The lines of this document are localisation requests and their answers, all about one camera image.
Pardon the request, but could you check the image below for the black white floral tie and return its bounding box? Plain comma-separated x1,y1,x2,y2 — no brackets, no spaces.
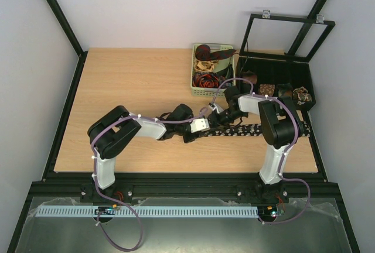
197,121,311,138

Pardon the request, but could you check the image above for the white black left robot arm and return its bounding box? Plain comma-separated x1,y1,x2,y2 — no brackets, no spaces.
87,104,209,190

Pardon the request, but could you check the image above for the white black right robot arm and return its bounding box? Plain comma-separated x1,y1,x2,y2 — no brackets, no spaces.
209,86,304,201

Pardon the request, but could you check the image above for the red navy striped tie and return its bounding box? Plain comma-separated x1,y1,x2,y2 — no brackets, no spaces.
192,71,220,88

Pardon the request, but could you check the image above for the beige patterned tie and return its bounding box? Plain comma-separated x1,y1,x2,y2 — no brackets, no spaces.
193,60,219,72

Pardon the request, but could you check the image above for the light green plastic basket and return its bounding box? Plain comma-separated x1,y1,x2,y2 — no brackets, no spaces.
190,43,236,97

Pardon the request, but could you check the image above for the red dotted rolled tie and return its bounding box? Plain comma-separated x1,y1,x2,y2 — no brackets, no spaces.
258,84,275,96

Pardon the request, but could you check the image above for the black tie storage box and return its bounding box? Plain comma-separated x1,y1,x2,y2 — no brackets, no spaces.
236,57,316,111

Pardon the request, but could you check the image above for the dark red rolled tie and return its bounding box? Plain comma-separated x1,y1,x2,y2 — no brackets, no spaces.
195,45,236,61

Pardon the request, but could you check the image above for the brown patterned rolled tie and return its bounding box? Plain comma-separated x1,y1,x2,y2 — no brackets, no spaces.
293,87,312,102

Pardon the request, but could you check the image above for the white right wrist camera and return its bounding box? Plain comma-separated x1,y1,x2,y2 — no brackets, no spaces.
209,102,224,114

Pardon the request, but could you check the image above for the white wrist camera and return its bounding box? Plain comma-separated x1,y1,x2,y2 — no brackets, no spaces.
209,102,224,114
190,118,210,133

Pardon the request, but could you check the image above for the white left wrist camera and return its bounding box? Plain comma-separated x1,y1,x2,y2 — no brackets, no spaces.
190,118,210,133

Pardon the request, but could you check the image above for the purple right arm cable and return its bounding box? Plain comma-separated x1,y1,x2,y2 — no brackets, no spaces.
210,78,311,225

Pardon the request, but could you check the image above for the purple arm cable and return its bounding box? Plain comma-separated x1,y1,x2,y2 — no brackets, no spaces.
91,107,207,250
210,78,311,225

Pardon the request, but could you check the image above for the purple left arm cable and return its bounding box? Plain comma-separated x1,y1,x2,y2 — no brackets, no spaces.
91,107,207,250

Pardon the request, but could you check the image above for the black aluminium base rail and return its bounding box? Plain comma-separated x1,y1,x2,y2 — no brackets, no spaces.
26,173,342,205

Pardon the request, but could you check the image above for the light blue slotted cable duct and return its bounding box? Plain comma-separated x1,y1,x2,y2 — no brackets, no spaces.
35,206,258,218

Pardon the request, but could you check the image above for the black right frame post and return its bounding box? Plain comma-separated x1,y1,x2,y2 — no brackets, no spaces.
287,0,327,55

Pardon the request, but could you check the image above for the black frame post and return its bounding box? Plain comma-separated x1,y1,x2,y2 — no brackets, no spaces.
46,0,85,57
287,0,327,55

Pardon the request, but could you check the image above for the black left frame post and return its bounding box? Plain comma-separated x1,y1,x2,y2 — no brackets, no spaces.
46,0,85,57

